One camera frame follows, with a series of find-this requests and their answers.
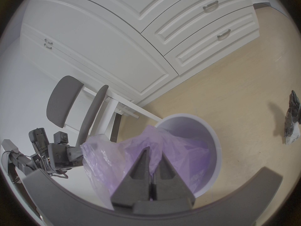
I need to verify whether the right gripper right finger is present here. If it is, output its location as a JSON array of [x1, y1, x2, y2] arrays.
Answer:
[[154, 152, 196, 206]]

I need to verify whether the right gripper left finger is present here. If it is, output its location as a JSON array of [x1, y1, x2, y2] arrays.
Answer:
[[110, 146, 151, 208]]

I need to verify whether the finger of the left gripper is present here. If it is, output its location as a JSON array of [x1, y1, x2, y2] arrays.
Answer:
[[67, 148, 83, 162]]

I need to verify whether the purple plastic bag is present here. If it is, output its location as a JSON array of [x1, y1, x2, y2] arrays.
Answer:
[[80, 125, 210, 211]]

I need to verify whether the white trash bin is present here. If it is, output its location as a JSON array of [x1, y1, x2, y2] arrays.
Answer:
[[154, 113, 222, 197]]

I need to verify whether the crumpled black plastic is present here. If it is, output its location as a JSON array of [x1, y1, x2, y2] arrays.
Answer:
[[283, 90, 301, 146]]

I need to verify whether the white chair with grey seat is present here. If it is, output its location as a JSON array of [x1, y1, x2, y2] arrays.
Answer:
[[46, 75, 163, 143]]

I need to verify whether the white wardrobe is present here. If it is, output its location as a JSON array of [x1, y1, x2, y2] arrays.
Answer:
[[20, 0, 261, 106]]

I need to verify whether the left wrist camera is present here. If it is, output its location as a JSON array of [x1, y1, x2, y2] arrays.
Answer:
[[53, 131, 69, 145]]

